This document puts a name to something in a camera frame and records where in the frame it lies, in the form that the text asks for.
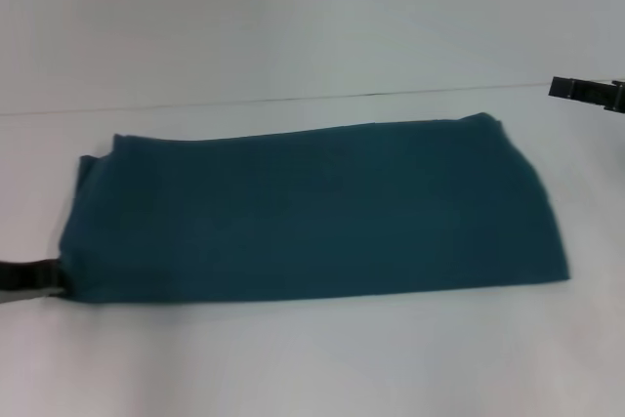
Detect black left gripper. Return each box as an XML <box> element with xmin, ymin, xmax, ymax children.
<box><xmin>0</xmin><ymin>258</ymin><xmax>66</xmax><ymax>307</ymax></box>

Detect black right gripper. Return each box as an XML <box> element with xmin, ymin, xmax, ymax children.
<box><xmin>547</xmin><ymin>75</ymin><xmax>625</xmax><ymax>113</ymax></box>

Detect teal blue printed t-shirt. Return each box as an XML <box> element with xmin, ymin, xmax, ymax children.
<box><xmin>58</xmin><ymin>111</ymin><xmax>573</xmax><ymax>305</ymax></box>

